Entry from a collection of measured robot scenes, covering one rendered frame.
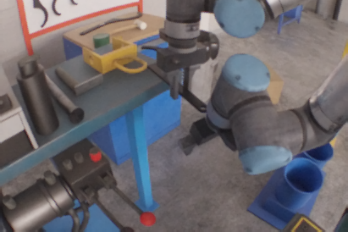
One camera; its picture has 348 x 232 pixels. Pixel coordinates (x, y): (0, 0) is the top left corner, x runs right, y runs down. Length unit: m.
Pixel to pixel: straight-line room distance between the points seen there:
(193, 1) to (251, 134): 0.33
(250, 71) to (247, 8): 0.11
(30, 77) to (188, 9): 0.39
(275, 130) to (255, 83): 0.09
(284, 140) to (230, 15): 0.23
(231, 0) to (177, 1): 0.19
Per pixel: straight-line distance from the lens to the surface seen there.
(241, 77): 0.41
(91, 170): 0.58
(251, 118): 0.40
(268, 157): 0.38
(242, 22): 0.43
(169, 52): 0.63
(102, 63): 0.82
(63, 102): 0.67
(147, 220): 0.52
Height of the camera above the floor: 1.45
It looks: 35 degrees down
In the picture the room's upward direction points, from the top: 1 degrees clockwise
